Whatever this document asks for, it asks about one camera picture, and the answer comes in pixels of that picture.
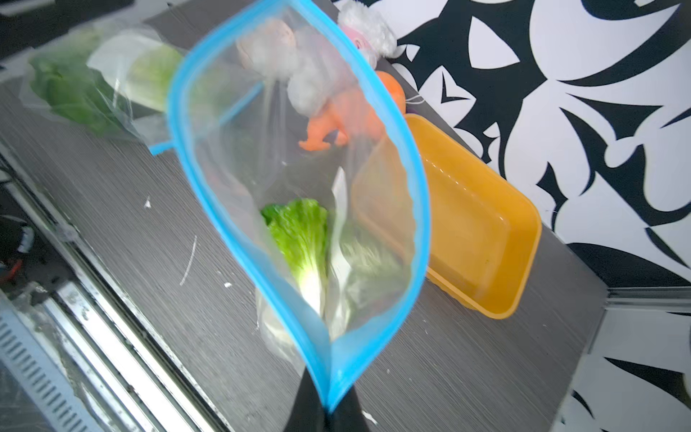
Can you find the white teddy bear pink shirt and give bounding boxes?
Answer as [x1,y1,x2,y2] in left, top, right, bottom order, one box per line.
[236,1,397,117]

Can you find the orange plush toy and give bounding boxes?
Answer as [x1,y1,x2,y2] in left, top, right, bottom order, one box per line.
[298,85,386,151]

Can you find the clear zipper bag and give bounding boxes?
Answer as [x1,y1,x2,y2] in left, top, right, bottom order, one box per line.
[167,1,431,412]
[20,21,266,157]

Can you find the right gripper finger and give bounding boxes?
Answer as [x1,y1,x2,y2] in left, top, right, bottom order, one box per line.
[283,366,371,432]

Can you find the yellow plastic tray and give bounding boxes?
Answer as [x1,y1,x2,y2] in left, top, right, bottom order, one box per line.
[350,112,543,320]

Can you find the chinese cabbage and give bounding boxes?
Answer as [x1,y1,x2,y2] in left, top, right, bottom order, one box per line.
[261,198,410,340]
[86,29,185,113]
[29,30,131,135]

